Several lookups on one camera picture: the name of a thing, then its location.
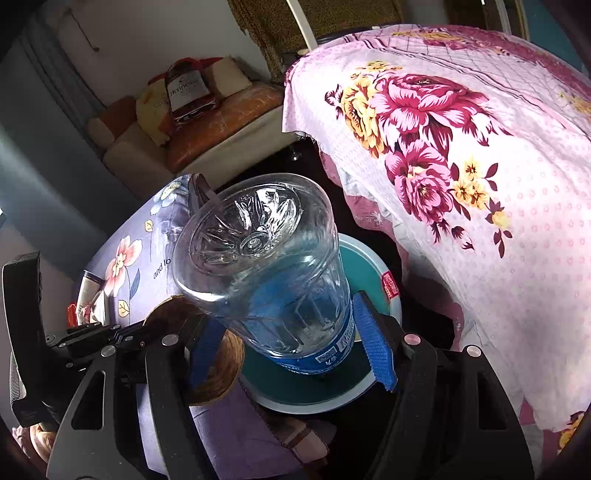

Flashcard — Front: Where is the brown paper cup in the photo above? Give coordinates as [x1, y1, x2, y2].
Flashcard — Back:
[143, 295, 245, 406]

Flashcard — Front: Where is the clear plastic water bottle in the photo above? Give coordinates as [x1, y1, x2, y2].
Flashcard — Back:
[170, 173, 355, 375]

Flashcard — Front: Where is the teal round trash bin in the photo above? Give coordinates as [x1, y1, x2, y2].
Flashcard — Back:
[237, 232, 404, 416]

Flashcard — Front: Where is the left hand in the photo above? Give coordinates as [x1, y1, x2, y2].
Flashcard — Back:
[12, 424, 56, 467]

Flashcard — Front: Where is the beige sofa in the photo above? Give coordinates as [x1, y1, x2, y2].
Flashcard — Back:
[85, 55, 300, 199]

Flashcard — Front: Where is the pink floral bed sheet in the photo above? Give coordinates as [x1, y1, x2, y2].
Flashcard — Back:
[283, 25, 590, 467]

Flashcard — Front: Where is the orange leather seat cushion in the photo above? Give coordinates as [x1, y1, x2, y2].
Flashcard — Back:
[166, 82, 283, 173]

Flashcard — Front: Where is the yellow patterned cushion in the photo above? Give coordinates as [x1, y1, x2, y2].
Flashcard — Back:
[135, 77, 176, 147]

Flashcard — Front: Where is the Hennessy bottle shaped pillow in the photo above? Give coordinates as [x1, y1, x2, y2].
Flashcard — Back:
[165, 58, 217, 124]

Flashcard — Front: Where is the leopard print curtain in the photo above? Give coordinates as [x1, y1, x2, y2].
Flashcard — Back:
[228, 0, 403, 83]

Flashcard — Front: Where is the white floor lamp pole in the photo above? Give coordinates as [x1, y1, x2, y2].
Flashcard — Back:
[287, 0, 318, 51]

